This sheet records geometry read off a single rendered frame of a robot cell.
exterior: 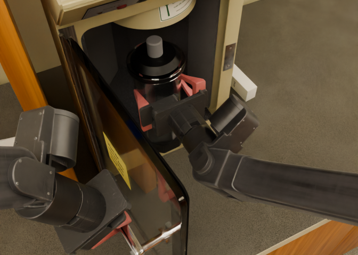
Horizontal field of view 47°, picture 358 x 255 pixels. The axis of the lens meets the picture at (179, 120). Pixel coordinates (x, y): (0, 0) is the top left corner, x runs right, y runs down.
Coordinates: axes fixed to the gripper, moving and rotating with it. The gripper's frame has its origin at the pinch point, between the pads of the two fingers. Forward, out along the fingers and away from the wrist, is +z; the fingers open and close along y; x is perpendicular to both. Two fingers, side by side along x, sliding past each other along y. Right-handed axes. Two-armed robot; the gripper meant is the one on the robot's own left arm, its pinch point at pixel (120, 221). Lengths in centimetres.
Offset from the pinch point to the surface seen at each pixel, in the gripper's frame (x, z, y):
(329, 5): -42, 62, -74
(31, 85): -13.7, -18.6, -5.1
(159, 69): -19.0, 2.0, -18.7
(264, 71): -30, 47, -41
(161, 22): -22.2, -3.2, -24.1
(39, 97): -13.7, -16.3, -4.4
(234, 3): -19.3, 1.8, -35.9
